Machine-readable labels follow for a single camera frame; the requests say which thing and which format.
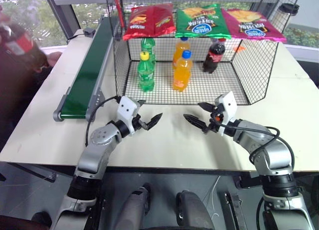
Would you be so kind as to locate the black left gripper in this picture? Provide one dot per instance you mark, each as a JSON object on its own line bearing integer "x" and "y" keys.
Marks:
{"x": 139, "y": 124}

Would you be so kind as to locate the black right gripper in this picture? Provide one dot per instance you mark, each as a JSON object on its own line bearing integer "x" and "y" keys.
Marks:
{"x": 214, "y": 124}

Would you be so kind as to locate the cola bottle red label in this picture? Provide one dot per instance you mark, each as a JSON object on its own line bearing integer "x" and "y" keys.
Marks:
{"x": 21, "y": 44}

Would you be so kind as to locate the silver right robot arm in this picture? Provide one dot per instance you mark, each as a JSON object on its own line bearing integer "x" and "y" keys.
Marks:
{"x": 274, "y": 152}

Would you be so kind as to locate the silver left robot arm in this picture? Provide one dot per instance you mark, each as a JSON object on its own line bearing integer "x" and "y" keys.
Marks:
{"x": 96, "y": 150}

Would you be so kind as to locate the green conveyor belt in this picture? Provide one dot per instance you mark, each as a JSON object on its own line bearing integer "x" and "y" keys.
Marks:
{"x": 84, "y": 72}

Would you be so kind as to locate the red metal pole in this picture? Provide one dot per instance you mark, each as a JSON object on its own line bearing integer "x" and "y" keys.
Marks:
{"x": 119, "y": 8}

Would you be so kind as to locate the person's bare hand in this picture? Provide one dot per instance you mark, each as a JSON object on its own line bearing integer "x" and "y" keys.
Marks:
{"x": 53, "y": 57}

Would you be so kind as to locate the green soda bottle yellow cap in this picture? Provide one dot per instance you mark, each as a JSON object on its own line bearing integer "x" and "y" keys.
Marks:
{"x": 146, "y": 74}

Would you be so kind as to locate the orange soda bottle blue cap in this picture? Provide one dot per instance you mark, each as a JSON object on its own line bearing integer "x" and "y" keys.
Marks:
{"x": 182, "y": 75}
{"x": 180, "y": 49}

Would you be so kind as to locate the cola bottle red cap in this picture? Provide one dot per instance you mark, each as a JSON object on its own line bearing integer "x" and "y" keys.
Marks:
{"x": 213, "y": 56}

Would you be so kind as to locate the small orange paper piece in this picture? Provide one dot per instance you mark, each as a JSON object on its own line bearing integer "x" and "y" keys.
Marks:
{"x": 239, "y": 49}

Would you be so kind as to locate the red chips bag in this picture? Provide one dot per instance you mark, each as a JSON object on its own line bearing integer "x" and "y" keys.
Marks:
{"x": 149, "y": 21}

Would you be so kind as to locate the green chips bag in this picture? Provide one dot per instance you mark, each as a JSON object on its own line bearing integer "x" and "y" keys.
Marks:
{"x": 202, "y": 23}

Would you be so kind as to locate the black rounded shape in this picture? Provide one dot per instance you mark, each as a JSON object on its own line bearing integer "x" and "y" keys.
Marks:
{"x": 192, "y": 210}

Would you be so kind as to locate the dark grey rounded shape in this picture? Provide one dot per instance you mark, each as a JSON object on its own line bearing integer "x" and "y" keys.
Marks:
{"x": 135, "y": 207}

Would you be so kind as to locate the black power adapter box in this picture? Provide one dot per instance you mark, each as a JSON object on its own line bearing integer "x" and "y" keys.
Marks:
{"x": 89, "y": 32}

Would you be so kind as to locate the pink chips bag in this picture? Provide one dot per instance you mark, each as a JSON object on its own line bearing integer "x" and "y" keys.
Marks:
{"x": 251, "y": 25}

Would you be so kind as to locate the paper cup black lid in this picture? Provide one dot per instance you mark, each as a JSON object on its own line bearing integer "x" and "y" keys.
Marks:
{"x": 281, "y": 18}

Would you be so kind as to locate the person in dark clothes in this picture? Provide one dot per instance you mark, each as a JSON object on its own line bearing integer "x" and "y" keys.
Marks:
{"x": 15, "y": 90}

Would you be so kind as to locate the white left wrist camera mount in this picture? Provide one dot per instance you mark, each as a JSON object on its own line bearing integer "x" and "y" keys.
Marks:
{"x": 125, "y": 107}

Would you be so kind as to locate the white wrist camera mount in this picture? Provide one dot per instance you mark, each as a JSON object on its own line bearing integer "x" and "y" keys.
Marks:
{"x": 125, "y": 107}
{"x": 229, "y": 105}

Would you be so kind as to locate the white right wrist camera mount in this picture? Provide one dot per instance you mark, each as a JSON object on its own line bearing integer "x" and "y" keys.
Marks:
{"x": 229, "y": 105}

